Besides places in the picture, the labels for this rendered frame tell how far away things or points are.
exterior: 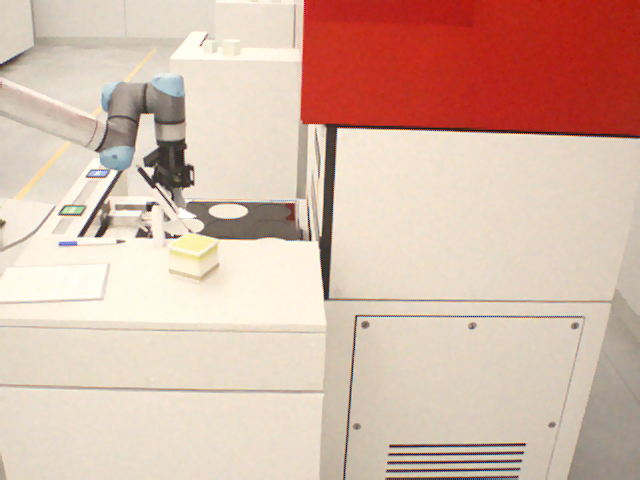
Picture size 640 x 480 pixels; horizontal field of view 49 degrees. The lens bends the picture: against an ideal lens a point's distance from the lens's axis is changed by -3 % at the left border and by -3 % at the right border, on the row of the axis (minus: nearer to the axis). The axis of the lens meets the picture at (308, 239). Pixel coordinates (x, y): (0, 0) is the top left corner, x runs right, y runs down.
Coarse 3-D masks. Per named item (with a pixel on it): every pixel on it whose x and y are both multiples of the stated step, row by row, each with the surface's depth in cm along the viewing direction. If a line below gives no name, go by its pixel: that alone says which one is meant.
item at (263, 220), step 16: (192, 208) 189; (208, 208) 189; (256, 208) 190; (272, 208) 191; (288, 208) 191; (208, 224) 180; (224, 224) 180; (240, 224) 180; (256, 224) 181; (272, 224) 181; (288, 224) 181; (240, 240) 172; (288, 240) 173
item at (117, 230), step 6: (144, 222) 188; (108, 228) 180; (114, 228) 180; (120, 228) 180; (126, 228) 181; (132, 228) 181; (138, 228) 181; (108, 234) 177; (114, 234) 177; (120, 234) 177; (126, 234) 177; (132, 234) 177; (138, 234) 180
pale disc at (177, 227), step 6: (168, 222) 180; (174, 222) 180; (180, 222) 180; (186, 222) 180; (192, 222) 180; (198, 222) 180; (168, 228) 176; (174, 228) 177; (180, 228) 177; (186, 228) 177; (192, 228) 177; (198, 228) 177
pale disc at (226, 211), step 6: (222, 204) 192; (228, 204) 192; (234, 204) 192; (210, 210) 187; (216, 210) 188; (222, 210) 188; (228, 210) 188; (234, 210) 188; (240, 210) 188; (246, 210) 189; (216, 216) 184; (222, 216) 184; (228, 216) 184; (234, 216) 184; (240, 216) 185
